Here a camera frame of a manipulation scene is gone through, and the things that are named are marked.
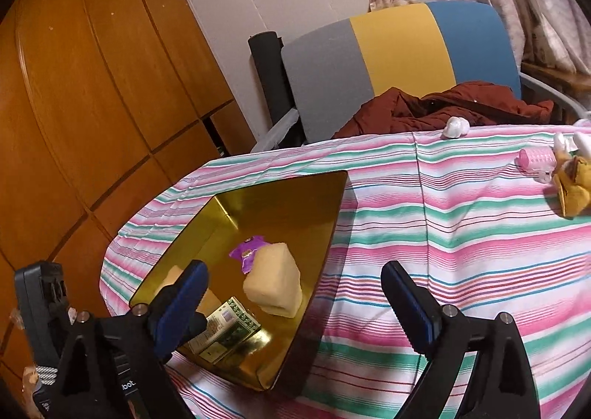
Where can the wooden side table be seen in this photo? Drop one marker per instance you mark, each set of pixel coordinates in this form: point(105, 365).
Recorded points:
point(563, 77)

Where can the thick yellow sponge block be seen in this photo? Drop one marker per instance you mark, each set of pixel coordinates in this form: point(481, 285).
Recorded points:
point(272, 280)

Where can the large white plastic bag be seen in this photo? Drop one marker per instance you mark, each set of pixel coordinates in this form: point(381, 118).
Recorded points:
point(564, 142)

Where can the red-brown jacket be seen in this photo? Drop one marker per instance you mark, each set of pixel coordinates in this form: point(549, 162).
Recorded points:
point(406, 114)

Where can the green printed carton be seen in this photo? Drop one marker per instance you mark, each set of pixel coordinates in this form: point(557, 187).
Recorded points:
point(231, 326)

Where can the black rolled mat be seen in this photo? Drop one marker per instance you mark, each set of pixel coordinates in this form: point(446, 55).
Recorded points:
point(272, 77)

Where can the orange wooden wardrobe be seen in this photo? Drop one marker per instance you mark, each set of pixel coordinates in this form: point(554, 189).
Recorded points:
point(92, 77)

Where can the grey yellow blue chair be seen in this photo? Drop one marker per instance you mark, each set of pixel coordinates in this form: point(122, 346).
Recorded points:
point(397, 50)

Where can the purple snack wrapper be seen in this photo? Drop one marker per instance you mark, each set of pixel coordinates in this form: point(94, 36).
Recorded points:
point(247, 250)

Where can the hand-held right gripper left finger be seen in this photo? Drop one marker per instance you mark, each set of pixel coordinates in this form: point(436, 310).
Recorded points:
point(184, 303)

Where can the striped pink green tablecloth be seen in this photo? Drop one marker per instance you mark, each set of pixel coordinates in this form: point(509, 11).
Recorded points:
point(461, 239)

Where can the yellow plush toy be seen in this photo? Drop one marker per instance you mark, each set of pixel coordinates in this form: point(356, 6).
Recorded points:
point(575, 188)

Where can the small white plastic bag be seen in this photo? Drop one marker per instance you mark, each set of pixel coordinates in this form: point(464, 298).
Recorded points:
point(455, 127)

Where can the gold metal tray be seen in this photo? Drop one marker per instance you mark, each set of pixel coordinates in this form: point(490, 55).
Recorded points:
point(277, 206)

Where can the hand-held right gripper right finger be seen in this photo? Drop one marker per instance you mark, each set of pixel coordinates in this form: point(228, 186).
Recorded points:
point(411, 303)

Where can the pink hair roller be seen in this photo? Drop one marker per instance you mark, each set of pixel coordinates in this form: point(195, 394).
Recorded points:
point(535, 159)

